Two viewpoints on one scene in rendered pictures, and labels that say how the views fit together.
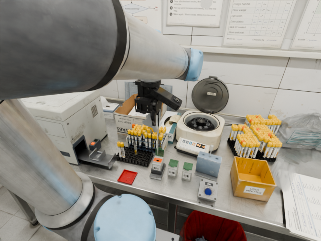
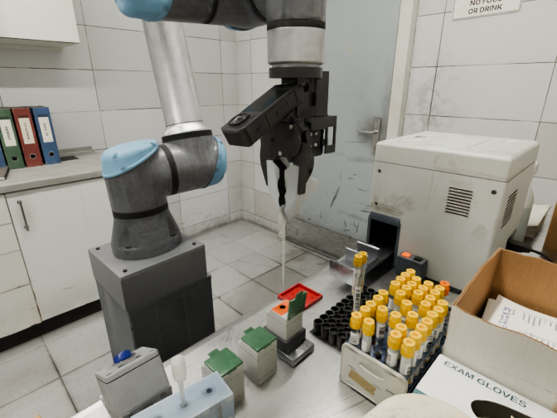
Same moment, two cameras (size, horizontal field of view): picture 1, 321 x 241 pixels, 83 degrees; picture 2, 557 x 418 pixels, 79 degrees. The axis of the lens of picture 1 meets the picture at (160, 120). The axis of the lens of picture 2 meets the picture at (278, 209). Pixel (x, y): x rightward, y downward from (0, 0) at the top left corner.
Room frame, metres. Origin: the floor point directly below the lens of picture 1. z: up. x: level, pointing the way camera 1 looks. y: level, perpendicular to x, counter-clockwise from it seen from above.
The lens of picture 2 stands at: (0.80, -0.40, 1.30)
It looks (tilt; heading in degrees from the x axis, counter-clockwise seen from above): 20 degrees down; 118
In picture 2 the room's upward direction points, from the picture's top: straight up
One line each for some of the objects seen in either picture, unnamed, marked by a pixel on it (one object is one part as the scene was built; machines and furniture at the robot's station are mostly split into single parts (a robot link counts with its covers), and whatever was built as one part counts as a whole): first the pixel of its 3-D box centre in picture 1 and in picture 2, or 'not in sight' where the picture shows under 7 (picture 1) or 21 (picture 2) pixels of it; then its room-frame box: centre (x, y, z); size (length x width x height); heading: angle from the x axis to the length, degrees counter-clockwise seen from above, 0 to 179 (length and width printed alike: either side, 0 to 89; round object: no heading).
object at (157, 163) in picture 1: (157, 164); (284, 323); (0.59, 0.01, 0.92); 0.05 x 0.04 x 0.06; 164
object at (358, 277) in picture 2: (135, 149); (356, 298); (0.68, 0.12, 0.93); 0.01 x 0.01 x 0.10
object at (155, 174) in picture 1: (157, 169); (283, 336); (0.59, 0.01, 0.89); 0.09 x 0.05 x 0.04; 164
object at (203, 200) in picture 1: (208, 186); (138, 387); (0.48, -0.19, 0.92); 0.13 x 0.07 x 0.08; 163
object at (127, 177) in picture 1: (127, 176); (300, 296); (0.56, 0.15, 0.88); 0.07 x 0.07 x 0.01; 73
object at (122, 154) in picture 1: (133, 149); (359, 296); (0.69, 0.13, 0.93); 0.17 x 0.09 x 0.11; 73
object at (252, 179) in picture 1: (250, 178); not in sight; (0.51, -0.37, 0.93); 0.13 x 0.13 x 0.10; 78
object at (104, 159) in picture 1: (93, 155); (366, 255); (0.65, 0.32, 0.92); 0.21 x 0.07 x 0.05; 73
